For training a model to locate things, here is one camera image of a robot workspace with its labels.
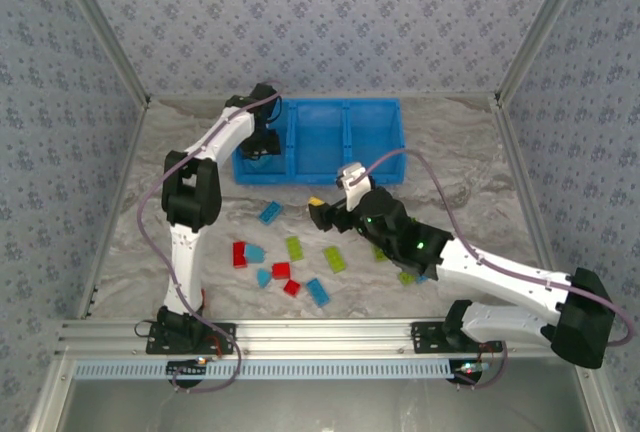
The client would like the slotted cable duct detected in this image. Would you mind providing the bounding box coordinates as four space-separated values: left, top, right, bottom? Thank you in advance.
73 359 459 381

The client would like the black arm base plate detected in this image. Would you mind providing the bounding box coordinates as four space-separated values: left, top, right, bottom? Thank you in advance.
410 321 504 356
144 321 237 356

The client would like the blue three-compartment bin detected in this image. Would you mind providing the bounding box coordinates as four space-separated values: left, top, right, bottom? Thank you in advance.
231 97 409 187

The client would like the small control board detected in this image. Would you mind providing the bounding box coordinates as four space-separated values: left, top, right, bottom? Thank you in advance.
448 359 489 386
166 357 210 384

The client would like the blue two-by-four lego brick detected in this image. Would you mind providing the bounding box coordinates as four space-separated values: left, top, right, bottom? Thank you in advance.
257 200 285 224
305 277 332 309

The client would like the metal sheet panel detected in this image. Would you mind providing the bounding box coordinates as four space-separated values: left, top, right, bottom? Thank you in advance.
29 357 619 432

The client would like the aluminium frame cross rail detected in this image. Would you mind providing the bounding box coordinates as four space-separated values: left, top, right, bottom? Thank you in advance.
55 318 601 359

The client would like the aluminium side rail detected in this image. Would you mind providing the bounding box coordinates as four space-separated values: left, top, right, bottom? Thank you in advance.
74 99 151 321
492 96 571 318

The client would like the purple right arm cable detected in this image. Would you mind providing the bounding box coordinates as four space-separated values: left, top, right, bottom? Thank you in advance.
349 147 635 392

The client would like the thin aluminium table edge rail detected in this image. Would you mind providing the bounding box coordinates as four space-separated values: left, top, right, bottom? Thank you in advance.
147 93 501 102

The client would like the aluminium corner post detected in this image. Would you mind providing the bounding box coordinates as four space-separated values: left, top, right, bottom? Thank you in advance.
49 0 152 109
493 0 599 106

